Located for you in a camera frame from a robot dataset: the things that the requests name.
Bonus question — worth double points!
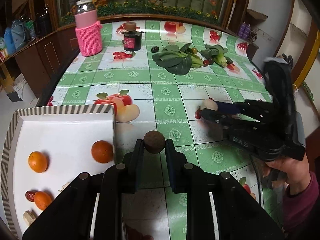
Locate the beige round cake piece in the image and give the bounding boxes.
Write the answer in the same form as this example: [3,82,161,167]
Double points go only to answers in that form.
[200,99,219,111]

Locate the orange with stem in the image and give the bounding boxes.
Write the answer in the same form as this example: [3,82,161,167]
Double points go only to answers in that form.
[91,140,113,164]

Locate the brown kiwi back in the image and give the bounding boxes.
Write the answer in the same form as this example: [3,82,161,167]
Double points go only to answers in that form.
[143,131,165,154]

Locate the small orange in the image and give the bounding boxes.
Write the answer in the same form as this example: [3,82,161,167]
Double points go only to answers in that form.
[28,151,48,173]

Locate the red jujube date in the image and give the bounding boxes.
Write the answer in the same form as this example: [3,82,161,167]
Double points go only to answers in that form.
[25,191,37,202]

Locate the beige cake cube front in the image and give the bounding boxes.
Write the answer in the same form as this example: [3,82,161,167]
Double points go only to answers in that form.
[23,210,37,226]

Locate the beige cake cube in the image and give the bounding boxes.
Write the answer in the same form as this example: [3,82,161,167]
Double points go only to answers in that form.
[58,182,71,192]
[23,210,37,226]

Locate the person's right hand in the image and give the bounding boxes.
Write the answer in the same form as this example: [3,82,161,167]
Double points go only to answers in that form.
[263,154,311,195]

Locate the red small fruit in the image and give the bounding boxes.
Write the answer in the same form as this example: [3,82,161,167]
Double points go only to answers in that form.
[203,60,209,67]

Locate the bok choy right bunch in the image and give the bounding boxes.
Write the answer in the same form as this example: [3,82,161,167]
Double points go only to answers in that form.
[200,44,233,68]

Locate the bok choy bunch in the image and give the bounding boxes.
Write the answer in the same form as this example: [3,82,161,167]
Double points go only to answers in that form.
[152,43,203,75]
[200,44,233,68]

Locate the purple bottles on shelf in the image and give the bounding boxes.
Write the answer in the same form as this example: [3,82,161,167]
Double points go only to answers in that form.
[238,22,251,40]

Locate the bok choy left bunch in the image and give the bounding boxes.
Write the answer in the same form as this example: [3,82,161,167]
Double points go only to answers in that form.
[152,43,203,75]

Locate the white striped-edge tray box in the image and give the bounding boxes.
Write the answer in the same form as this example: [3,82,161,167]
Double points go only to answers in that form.
[1,105,115,239]

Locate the dark passion fruit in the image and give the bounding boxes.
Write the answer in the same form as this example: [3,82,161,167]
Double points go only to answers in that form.
[151,46,159,53]

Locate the black jar with cork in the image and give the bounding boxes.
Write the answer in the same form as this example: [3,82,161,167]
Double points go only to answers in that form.
[123,22,142,51]

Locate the white plastic bucket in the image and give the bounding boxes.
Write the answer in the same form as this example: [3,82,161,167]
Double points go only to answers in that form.
[12,74,36,103]

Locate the wooden side cabinet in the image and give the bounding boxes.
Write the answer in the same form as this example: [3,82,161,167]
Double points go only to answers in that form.
[1,24,79,97]

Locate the pink knitted-sleeve thermos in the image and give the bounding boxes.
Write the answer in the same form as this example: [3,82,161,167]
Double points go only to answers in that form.
[74,0,103,57]

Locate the blue plastic jug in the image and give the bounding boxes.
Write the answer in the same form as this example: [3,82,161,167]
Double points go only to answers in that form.
[4,27,16,55]

